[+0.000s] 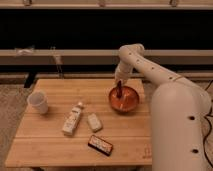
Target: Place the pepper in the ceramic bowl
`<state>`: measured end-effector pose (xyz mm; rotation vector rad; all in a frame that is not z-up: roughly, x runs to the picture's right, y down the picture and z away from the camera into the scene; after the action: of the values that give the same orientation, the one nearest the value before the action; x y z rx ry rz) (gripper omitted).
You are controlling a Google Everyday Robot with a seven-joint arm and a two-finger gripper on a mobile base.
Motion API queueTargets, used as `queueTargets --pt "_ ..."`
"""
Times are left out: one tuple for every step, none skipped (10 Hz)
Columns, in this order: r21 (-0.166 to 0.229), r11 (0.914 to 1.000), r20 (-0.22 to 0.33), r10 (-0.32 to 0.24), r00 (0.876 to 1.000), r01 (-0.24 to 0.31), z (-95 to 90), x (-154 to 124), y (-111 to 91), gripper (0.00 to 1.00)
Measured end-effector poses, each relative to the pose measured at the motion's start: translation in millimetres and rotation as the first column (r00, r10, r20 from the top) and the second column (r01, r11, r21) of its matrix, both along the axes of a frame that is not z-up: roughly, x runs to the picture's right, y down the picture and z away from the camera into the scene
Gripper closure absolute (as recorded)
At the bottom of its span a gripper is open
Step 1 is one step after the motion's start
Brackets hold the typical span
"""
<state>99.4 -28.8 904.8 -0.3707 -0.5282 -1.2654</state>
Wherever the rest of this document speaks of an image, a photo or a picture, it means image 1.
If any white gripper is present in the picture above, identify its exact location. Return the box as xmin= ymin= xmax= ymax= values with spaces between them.
xmin=115 ymin=63 xmax=133 ymax=98

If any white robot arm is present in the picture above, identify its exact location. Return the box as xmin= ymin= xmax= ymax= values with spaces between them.
xmin=115 ymin=44 xmax=212 ymax=171

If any orange ceramic bowl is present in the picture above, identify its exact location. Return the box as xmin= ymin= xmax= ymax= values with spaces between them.
xmin=108 ymin=86 xmax=140 ymax=113

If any small white soap bar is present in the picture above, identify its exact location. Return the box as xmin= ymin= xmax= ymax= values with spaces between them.
xmin=87 ymin=114 xmax=103 ymax=132

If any wooden table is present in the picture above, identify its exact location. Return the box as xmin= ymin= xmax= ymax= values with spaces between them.
xmin=5 ymin=79 xmax=152 ymax=167

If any dark rectangular snack box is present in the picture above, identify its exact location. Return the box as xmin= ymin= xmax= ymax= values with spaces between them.
xmin=88 ymin=135 xmax=113 ymax=156

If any white tube bottle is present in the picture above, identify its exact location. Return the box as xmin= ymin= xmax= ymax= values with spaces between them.
xmin=62 ymin=102 xmax=84 ymax=136

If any white plastic cup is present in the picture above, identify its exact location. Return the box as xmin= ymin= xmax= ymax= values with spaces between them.
xmin=27 ymin=91 xmax=48 ymax=114

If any black cable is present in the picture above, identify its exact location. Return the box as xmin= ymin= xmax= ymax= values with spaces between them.
xmin=201 ymin=79 xmax=213 ymax=169

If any grey metal rail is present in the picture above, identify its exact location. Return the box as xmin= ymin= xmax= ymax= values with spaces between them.
xmin=0 ymin=49 xmax=213 ymax=65

